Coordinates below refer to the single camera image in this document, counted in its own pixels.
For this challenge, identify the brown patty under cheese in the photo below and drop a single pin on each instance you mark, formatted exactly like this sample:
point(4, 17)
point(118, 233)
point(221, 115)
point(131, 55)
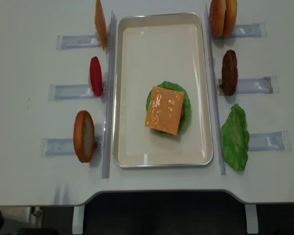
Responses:
point(182, 114)

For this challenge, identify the clear holder middle right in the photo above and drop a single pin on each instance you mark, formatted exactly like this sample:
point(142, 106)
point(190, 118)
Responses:
point(264, 85)

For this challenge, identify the clear holder bottom left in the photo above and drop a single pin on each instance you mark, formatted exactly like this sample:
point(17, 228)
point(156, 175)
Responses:
point(57, 147)

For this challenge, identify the clear holder bottom right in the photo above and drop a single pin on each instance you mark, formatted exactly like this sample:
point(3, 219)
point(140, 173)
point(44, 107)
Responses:
point(275, 141)

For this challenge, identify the clear left rail strip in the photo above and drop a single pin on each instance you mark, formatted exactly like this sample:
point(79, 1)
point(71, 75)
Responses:
point(109, 100)

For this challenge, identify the clear rail strip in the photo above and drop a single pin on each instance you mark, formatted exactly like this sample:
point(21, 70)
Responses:
point(214, 93)
point(109, 100)

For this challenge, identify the clear right rail strip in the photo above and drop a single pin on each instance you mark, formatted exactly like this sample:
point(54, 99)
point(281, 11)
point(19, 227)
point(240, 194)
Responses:
point(214, 93)

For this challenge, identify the white table leg right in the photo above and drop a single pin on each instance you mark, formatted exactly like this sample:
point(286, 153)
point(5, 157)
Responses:
point(252, 226)

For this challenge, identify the upright orange cheese slice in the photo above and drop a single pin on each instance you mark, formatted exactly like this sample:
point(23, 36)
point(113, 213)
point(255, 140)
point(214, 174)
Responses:
point(100, 23)

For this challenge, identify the bottom bun slice left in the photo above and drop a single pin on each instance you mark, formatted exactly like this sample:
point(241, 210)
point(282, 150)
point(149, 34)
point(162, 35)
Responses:
point(84, 136)

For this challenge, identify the sesame bun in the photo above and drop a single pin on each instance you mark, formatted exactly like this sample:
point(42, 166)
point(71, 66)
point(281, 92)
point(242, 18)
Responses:
point(230, 18)
point(216, 16)

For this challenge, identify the clear holder middle left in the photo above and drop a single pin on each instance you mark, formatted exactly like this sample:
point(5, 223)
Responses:
point(68, 92)

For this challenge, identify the clear holder top left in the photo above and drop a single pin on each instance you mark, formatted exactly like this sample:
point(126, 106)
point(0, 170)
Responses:
point(72, 42)

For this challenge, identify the red tomato slice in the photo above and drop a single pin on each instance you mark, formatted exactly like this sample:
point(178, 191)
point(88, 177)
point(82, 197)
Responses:
point(95, 76)

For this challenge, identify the white table leg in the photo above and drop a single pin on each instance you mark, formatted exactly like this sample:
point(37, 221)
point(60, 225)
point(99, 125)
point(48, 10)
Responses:
point(78, 220)
point(252, 226)

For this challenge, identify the upright brown meat patty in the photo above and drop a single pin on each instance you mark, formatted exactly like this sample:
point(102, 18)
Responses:
point(229, 73)

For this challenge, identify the white table leg left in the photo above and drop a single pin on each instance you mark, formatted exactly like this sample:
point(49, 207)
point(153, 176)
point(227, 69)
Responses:
point(78, 220)

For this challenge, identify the sesame top bun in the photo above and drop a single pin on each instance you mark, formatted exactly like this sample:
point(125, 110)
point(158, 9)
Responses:
point(216, 16)

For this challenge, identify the orange cheese slice on burger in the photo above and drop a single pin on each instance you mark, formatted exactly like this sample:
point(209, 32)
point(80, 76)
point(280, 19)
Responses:
point(164, 110)

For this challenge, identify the upright green lettuce leaf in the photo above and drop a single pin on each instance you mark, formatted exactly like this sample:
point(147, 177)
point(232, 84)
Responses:
point(235, 139)

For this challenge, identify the white metal serving tray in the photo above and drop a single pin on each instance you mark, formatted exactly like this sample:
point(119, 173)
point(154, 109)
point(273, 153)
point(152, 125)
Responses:
point(151, 50)

